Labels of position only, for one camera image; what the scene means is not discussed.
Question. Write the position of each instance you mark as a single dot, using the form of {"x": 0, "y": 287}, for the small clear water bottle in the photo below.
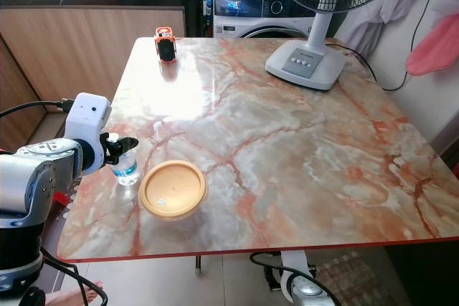
{"x": 128, "y": 173}

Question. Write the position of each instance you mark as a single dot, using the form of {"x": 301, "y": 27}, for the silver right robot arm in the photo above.
{"x": 312, "y": 292}

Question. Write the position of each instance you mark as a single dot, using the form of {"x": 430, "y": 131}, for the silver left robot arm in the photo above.
{"x": 36, "y": 177}

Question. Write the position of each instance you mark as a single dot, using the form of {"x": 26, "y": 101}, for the round container with orange lid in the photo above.
{"x": 172, "y": 190}

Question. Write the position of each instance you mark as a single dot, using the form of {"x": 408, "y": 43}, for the red plastic stool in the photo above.
{"x": 63, "y": 195}

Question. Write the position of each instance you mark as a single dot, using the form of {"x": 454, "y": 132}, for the small orange black device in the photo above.
{"x": 166, "y": 48}

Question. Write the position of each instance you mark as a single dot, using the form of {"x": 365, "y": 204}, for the thin metal table leg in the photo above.
{"x": 197, "y": 264}

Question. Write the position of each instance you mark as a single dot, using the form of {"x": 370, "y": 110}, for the bare person foot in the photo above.
{"x": 75, "y": 297}

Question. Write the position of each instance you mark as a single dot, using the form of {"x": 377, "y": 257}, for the grey front-load washing machine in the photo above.
{"x": 240, "y": 8}

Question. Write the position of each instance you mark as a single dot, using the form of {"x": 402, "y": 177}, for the white standing fan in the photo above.
{"x": 305, "y": 62}

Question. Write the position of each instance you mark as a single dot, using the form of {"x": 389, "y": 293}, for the brown patterned floor mat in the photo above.
{"x": 358, "y": 277}

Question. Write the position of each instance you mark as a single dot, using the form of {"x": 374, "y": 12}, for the pink cloth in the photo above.
{"x": 434, "y": 51}

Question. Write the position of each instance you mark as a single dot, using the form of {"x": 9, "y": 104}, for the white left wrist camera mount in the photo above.
{"x": 87, "y": 112}

